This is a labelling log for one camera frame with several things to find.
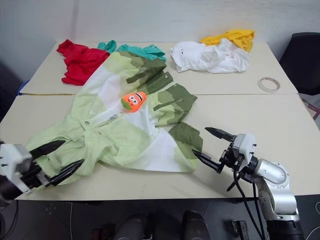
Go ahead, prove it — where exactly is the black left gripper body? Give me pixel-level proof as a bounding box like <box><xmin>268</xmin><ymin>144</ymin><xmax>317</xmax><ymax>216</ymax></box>
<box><xmin>19</xmin><ymin>161</ymin><xmax>53</xmax><ymax>194</ymax></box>

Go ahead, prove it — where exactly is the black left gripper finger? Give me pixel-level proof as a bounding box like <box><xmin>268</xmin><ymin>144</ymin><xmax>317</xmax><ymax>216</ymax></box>
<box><xmin>48</xmin><ymin>157</ymin><xmax>86</xmax><ymax>187</ymax></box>
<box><xmin>29</xmin><ymin>139</ymin><xmax>67</xmax><ymax>160</ymax></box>

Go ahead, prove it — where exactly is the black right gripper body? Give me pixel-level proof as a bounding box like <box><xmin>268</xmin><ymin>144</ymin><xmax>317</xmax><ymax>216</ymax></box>
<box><xmin>218</xmin><ymin>140</ymin><xmax>249</xmax><ymax>171</ymax></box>

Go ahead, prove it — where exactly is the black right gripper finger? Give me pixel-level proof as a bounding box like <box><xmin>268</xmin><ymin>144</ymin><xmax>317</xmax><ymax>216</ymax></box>
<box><xmin>191</xmin><ymin>148</ymin><xmax>224</xmax><ymax>174</ymax></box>
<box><xmin>204</xmin><ymin>126</ymin><xmax>237</xmax><ymax>143</ymax></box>

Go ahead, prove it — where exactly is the beige tape roll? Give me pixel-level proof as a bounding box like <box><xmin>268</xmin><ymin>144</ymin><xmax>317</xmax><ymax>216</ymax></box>
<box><xmin>258</xmin><ymin>76</ymin><xmax>281</xmax><ymax>94</ymax></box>

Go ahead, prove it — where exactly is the green white camouflage zip jacket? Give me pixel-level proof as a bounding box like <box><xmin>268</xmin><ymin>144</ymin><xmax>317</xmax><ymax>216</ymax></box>
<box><xmin>24</xmin><ymin>49</ymin><xmax>204</xmax><ymax>186</ymax></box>

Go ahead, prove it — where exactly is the dark rounded shape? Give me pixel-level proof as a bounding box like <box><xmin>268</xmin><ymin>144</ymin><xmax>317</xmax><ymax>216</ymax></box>
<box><xmin>180</xmin><ymin>210</ymin><xmax>210</xmax><ymax>240</ymax></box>
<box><xmin>113</xmin><ymin>211</ymin><xmax>151</xmax><ymax>240</ymax></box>

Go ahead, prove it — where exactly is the white garment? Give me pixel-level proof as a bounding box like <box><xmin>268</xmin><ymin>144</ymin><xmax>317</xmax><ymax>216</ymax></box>
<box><xmin>168</xmin><ymin>37</ymin><xmax>252</xmax><ymax>74</ymax></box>

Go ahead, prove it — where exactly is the red garment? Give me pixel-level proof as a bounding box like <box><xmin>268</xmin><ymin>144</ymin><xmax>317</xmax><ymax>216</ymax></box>
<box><xmin>56</xmin><ymin>39</ymin><xmax>111</xmax><ymax>87</ymax></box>

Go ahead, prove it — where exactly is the orange cartoon face zipper toy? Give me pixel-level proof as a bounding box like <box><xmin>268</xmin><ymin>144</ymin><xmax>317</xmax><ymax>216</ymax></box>
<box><xmin>120</xmin><ymin>91</ymin><xmax>147</xmax><ymax>114</ymax></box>

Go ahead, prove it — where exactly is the white pink paper box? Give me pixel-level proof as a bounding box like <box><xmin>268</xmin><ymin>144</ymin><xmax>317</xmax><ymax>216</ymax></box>
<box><xmin>299</xmin><ymin>92</ymin><xmax>320</xmax><ymax>119</ymax></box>

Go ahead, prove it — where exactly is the yellow garment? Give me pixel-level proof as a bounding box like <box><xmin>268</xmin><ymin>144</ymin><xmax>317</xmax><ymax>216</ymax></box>
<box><xmin>200</xmin><ymin>29</ymin><xmax>256</xmax><ymax>53</ymax></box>

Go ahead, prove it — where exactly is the black chair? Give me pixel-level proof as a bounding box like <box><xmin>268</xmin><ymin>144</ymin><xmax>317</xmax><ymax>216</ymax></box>
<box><xmin>278</xmin><ymin>32</ymin><xmax>320</xmax><ymax>96</ymax></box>

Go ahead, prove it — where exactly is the teal garment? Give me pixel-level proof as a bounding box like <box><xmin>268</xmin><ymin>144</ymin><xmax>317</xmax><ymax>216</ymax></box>
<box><xmin>96</xmin><ymin>39</ymin><xmax>167</xmax><ymax>62</ymax></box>

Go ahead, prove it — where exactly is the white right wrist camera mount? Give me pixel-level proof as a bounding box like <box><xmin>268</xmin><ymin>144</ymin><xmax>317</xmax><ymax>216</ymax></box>
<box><xmin>232</xmin><ymin>133</ymin><xmax>257</xmax><ymax>167</ymax></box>

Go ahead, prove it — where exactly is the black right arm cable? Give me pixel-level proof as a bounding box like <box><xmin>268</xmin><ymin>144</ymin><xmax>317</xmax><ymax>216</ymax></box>
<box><xmin>226</xmin><ymin>168</ymin><xmax>266</xmax><ymax>240</ymax></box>

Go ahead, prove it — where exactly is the small black bracket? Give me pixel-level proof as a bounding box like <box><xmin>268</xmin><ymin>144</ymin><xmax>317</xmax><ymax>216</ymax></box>
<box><xmin>232</xmin><ymin>219</ymin><xmax>249</xmax><ymax>236</ymax></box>

